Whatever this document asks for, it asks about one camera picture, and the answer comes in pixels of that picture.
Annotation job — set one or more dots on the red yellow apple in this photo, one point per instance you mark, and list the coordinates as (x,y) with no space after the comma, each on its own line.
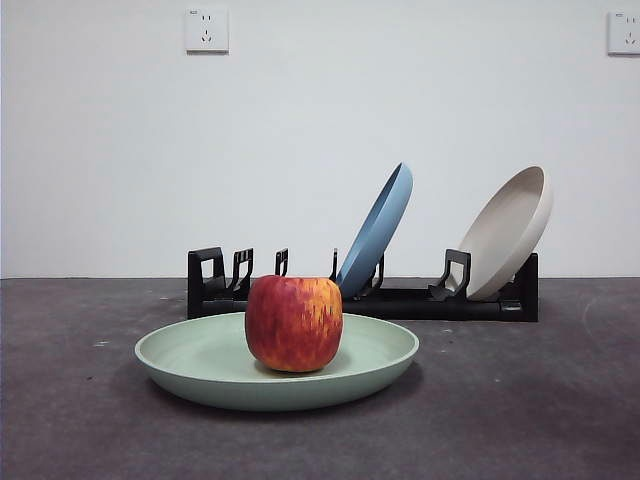
(295,325)

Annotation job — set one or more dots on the beige plate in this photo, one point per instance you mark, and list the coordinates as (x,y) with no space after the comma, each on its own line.
(505,240)

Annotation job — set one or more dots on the blue plate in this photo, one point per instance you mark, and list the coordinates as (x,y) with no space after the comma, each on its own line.
(375,235)

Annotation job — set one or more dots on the white wall socket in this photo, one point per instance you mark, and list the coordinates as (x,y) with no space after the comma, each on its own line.
(625,32)
(207,30)

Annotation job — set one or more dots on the green plate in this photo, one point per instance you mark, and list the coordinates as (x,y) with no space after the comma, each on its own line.
(200,360)

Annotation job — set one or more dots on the black plate rack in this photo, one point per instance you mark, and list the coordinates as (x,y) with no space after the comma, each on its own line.
(450,309)

